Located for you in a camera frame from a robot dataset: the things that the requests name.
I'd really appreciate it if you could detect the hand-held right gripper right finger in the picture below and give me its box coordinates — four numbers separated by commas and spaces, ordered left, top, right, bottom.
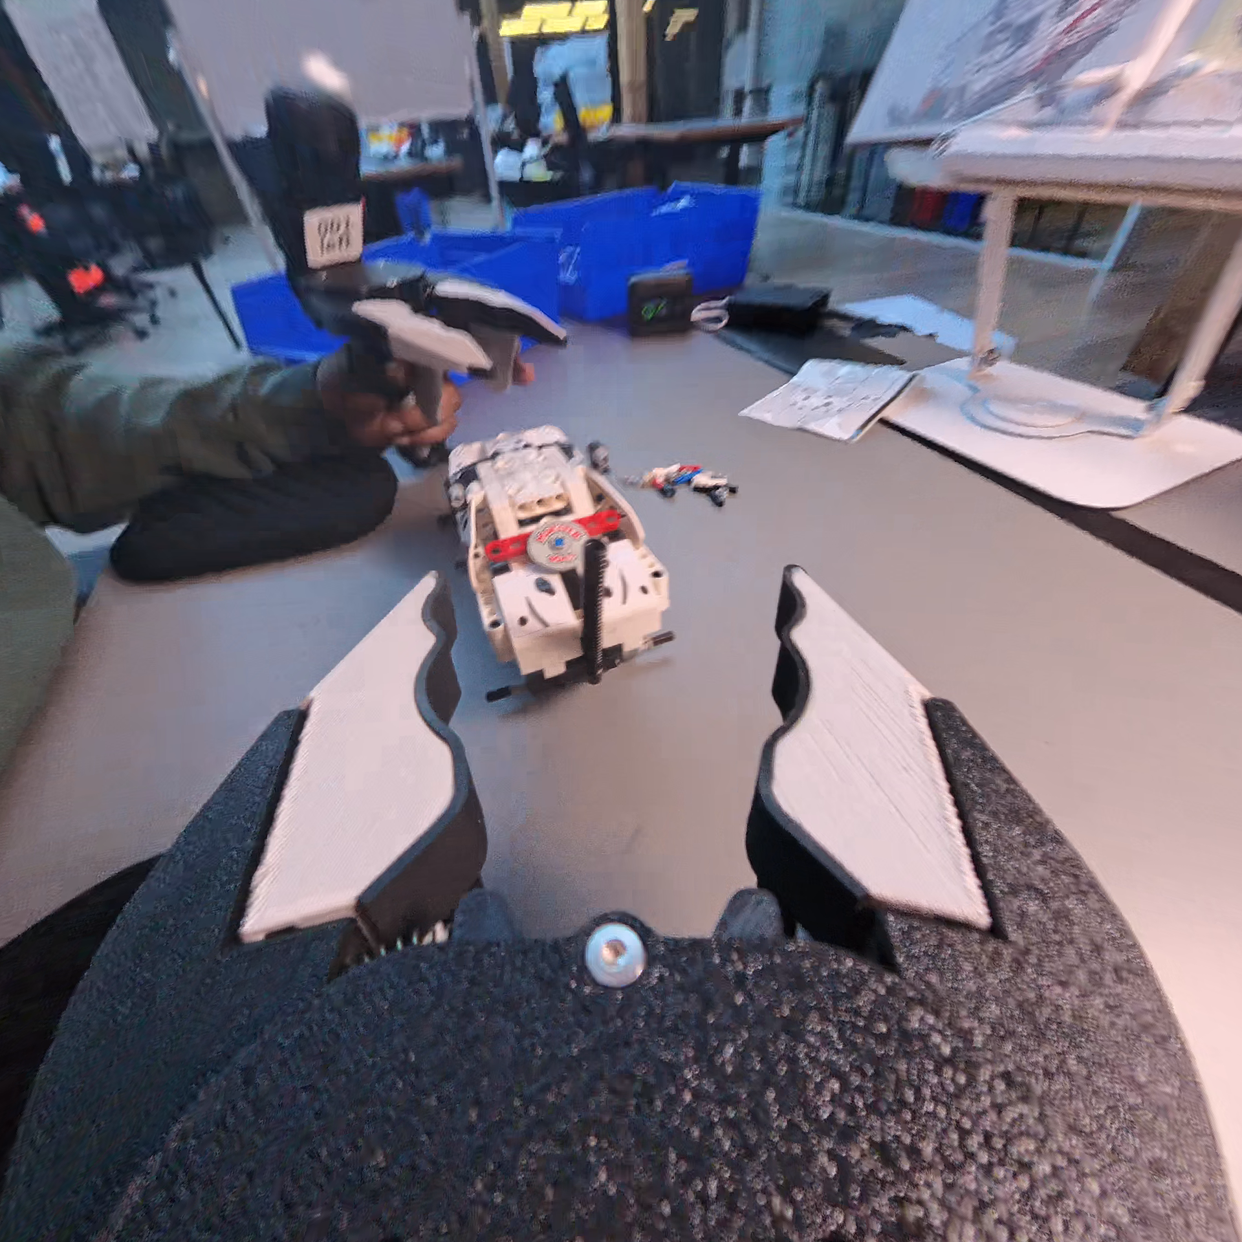
744, 565, 995, 939

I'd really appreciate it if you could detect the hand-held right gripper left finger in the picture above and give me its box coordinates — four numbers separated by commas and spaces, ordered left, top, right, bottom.
238, 570, 487, 961

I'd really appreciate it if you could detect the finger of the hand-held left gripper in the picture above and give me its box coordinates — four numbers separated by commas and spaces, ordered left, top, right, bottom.
431, 280, 571, 390
348, 295, 496, 382

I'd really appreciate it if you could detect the white lego monster truck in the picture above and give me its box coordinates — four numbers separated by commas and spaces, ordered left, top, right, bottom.
445, 425, 674, 704

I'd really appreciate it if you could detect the cluster of small lego pieces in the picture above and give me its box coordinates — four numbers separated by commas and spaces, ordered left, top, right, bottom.
619, 464, 739, 506

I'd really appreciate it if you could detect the lego instruction booklet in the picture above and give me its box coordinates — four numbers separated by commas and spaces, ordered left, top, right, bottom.
846, 0, 1242, 145

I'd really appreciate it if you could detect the person's left hand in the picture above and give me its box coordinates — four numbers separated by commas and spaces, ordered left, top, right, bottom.
315, 346, 537, 467

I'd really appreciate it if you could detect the blue plastic bin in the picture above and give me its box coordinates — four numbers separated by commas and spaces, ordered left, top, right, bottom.
364, 228, 564, 327
517, 184, 762, 319
231, 271, 389, 362

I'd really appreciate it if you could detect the black box green mark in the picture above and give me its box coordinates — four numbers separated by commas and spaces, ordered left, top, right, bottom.
627, 271, 697, 334

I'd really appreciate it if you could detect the black office chair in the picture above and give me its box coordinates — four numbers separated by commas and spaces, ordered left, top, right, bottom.
0, 174, 161, 341

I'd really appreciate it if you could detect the black power adapter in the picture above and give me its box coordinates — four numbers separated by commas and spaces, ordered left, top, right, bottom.
725, 284, 833, 334

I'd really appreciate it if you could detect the white sticker sheet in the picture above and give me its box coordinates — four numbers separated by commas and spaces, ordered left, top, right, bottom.
739, 360, 917, 443

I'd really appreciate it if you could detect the white paper sheet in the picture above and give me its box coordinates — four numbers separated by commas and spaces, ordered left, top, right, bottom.
841, 292, 1016, 356

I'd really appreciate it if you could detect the wooden post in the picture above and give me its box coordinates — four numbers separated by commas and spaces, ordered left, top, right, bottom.
1129, 208, 1242, 384

